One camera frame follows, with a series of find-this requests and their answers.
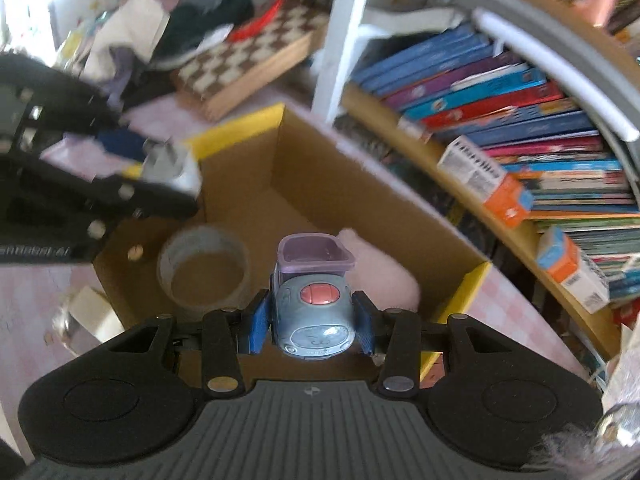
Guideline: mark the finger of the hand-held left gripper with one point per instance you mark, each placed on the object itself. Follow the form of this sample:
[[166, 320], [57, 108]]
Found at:
[[122, 143], [127, 192]]

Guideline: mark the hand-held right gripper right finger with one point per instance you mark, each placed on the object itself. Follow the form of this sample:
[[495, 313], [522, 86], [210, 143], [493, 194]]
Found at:
[[365, 324]]

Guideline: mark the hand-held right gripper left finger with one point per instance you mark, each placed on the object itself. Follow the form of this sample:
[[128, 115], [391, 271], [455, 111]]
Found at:
[[257, 324]]

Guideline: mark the white grey plug adapter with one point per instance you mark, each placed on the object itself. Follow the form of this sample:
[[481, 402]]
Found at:
[[170, 172]]

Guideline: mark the grey blue toy car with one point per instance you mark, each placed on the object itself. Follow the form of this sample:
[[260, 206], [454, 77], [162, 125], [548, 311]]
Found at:
[[312, 312]]

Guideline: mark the cardboard box with yellow edges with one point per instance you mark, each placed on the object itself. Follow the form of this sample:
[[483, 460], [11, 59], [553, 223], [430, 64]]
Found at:
[[310, 175]]

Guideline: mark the pink plush toy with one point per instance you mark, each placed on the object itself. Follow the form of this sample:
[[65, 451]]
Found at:
[[385, 280]]

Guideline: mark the clear tape roll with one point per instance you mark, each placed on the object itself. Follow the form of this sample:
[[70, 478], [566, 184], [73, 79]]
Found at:
[[172, 265]]

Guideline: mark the white foam block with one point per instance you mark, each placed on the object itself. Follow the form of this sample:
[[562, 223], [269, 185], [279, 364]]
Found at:
[[95, 310]]

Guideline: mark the pile of clothes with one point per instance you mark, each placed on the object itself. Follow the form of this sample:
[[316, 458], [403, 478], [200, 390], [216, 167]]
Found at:
[[165, 15]]

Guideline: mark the wooden chessboard box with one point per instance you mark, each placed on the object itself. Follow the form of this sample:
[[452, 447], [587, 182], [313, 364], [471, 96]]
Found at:
[[240, 62]]

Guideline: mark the red plastic item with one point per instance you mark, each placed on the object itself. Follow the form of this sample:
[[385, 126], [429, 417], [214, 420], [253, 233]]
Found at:
[[250, 26]]

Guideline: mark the white orange carton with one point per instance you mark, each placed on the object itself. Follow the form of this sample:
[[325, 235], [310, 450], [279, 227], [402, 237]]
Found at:
[[487, 180], [570, 265]]

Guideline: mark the purple fuzzy item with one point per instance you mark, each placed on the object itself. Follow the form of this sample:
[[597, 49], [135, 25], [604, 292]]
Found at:
[[565, 445]]

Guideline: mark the white bookshelf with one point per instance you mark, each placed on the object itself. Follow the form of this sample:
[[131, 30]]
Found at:
[[345, 20]]

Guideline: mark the row of colourful books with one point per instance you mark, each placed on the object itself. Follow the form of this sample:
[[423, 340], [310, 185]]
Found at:
[[500, 95]]

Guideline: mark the white tube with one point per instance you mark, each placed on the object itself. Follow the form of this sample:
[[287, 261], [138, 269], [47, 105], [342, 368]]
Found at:
[[560, 67]]

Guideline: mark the grey curved rail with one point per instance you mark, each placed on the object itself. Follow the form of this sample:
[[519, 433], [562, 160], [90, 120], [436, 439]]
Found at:
[[540, 5]]

